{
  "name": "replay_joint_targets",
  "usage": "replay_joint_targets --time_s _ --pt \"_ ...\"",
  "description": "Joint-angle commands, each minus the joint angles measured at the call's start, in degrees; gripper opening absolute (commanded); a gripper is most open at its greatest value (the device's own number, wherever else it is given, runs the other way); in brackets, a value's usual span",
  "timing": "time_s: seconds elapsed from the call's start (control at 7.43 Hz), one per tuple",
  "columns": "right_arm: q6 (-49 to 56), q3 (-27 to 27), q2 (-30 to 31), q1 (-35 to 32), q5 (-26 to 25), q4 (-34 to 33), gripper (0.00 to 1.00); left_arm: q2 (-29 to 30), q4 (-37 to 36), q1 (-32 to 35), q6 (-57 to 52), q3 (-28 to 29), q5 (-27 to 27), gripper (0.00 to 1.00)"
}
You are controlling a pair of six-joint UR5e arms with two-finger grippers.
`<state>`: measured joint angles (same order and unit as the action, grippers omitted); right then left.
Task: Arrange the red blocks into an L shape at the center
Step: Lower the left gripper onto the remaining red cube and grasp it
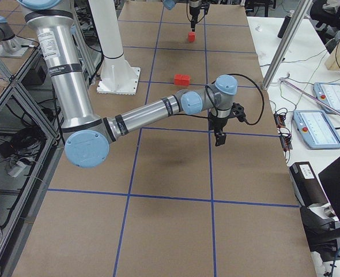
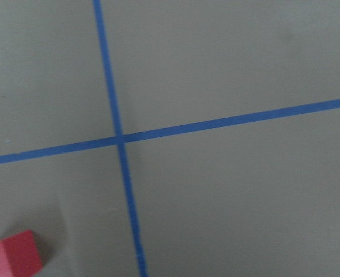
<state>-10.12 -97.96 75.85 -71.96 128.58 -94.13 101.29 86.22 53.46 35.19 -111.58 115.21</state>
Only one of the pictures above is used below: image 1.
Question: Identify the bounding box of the aluminium frame post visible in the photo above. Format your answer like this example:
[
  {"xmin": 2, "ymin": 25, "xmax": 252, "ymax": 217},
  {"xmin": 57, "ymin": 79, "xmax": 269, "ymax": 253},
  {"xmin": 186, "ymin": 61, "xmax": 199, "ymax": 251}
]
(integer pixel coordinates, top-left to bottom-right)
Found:
[{"xmin": 262, "ymin": 0, "xmax": 312, "ymax": 90}]

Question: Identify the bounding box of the black monitor stand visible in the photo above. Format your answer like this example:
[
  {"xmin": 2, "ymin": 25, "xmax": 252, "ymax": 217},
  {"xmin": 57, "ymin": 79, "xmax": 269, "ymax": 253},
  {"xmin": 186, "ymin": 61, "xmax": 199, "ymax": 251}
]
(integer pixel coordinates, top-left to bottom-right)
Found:
[{"xmin": 300, "ymin": 157, "xmax": 340, "ymax": 253}]

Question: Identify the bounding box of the red block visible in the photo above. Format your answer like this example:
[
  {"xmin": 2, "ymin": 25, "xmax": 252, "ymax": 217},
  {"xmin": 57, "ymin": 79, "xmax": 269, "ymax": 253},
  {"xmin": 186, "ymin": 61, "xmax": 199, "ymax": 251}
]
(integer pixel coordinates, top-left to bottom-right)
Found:
[
  {"xmin": 187, "ymin": 31, "xmax": 196, "ymax": 43},
  {"xmin": 173, "ymin": 74, "xmax": 183, "ymax": 85},
  {"xmin": 180, "ymin": 74, "xmax": 190, "ymax": 86}
]

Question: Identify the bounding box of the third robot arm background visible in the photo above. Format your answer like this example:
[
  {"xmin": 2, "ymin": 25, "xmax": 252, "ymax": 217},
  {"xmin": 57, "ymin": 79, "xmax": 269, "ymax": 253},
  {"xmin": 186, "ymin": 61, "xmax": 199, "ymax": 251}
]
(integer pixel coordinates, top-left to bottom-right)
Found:
[{"xmin": 0, "ymin": 16, "xmax": 36, "ymax": 58}]

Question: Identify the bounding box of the white camera pillar mount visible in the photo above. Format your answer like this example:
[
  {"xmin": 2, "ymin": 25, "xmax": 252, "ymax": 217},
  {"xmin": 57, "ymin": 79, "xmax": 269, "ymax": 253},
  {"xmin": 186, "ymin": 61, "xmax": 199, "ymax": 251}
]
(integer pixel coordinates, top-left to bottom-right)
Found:
[{"xmin": 89, "ymin": 0, "xmax": 141, "ymax": 95}]

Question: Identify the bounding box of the black box with label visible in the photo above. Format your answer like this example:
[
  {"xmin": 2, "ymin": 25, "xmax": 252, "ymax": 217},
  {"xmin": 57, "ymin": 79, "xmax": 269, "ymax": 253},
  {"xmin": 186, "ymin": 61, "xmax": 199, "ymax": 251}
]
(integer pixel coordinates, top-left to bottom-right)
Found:
[{"xmin": 289, "ymin": 162, "xmax": 328, "ymax": 207}]

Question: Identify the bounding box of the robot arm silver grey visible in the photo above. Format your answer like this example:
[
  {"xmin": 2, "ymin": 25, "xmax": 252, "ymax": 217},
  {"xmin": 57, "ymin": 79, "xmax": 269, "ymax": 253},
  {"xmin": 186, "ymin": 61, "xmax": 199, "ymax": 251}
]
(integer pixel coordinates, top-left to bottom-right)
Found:
[
  {"xmin": 20, "ymin": 1, "xmax": 245, "ymax": 168},
  {"xmin": 162, "ymin": 0, "xmax": 210, "ymax": 32}
]

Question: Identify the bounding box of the near teach pendant tablet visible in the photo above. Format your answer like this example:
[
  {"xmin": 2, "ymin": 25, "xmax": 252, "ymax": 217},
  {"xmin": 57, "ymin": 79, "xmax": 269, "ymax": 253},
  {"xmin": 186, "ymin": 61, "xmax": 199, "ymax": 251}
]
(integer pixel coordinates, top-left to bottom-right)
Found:
[{"xmin": 293, "ymin": 110, "xmax": 340, "ymax": 150}]

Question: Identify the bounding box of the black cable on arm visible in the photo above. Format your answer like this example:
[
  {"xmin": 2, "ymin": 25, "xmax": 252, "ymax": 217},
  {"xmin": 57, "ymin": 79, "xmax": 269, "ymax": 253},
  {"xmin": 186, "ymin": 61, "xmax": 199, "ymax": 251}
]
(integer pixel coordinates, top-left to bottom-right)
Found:
[{"xmin": 205, "ymin": 73, "xmax": 266, "ymax": 126}]

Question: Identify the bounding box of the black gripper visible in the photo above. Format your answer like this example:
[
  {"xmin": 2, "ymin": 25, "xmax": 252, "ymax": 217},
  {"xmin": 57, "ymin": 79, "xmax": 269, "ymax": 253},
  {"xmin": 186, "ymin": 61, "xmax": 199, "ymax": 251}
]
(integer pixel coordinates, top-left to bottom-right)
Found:
[
  {"xmin": 188, "ymin": 0, "xmax": 210, "ymax": 32},
  {"xmin": 209, "ymin": 103, "xmax": 246, "ymax": 147}
]

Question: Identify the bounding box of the far teach pendant tablet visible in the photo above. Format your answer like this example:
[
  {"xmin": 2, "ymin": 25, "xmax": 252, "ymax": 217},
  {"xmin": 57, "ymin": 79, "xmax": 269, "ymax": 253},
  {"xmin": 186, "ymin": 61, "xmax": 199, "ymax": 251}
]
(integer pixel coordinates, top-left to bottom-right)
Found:
[{"xmin": 313, "ymin": 83, "xmax": 340, "ymax": 112}]

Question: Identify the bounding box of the small circuit board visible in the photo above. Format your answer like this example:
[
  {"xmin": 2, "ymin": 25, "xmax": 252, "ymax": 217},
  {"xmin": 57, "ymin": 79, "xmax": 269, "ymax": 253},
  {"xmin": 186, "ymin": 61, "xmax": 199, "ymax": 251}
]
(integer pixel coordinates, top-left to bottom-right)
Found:
[{"xmin": 274, "ymin": 113, "xmax": 286, "ymax": 128}]

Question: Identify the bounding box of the teach pendant tablet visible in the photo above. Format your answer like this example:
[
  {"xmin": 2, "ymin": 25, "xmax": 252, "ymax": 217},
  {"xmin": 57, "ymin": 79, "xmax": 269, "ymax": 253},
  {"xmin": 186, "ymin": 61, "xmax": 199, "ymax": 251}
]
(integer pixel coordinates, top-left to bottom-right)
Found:
[
  {"xmin": 313, "ymin": 83, "xmax": 340, "ymax": 112},
  {"xmin": 293, "ymin": 110, "xmax": 340, "ymax": 150}
]

